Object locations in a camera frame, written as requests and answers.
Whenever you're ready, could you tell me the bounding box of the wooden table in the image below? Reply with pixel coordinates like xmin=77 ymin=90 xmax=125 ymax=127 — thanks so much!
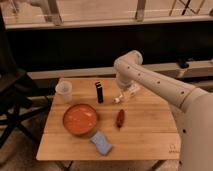
xmin=37 ymin=78 xmax=180 ymax=161

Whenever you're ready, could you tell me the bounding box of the dark red sausage toy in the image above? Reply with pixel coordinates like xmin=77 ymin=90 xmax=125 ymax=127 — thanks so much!
xmin=116 ymin=109 xmax=125 ymax=128

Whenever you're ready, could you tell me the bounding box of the black eraser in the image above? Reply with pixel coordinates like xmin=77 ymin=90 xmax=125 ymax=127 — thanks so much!
xmin=95 ymin=82 xmax=104 ymax=103

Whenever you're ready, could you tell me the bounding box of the orange bowl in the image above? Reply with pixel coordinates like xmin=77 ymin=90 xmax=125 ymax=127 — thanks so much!
xmin=63 ymin=104 xmax=97 ymax=136

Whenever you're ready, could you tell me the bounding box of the white tube bottle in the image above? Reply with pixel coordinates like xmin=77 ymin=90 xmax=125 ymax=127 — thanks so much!
xmin=114 ymin=83 xmax=140 ymax=104

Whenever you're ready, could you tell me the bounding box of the blue sponge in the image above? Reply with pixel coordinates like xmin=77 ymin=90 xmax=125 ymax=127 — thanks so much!
xmin=90 ymin=131 xmax=112 ymax=155

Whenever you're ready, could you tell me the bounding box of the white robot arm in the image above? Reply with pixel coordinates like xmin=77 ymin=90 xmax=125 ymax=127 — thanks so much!
xmin=114 ymin=50 xmax=213 ymax=171

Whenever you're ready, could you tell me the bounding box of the clear plastic cup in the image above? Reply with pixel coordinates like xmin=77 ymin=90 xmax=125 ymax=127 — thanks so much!
xmin=55 ymin=81 xmax=72 ymax=103

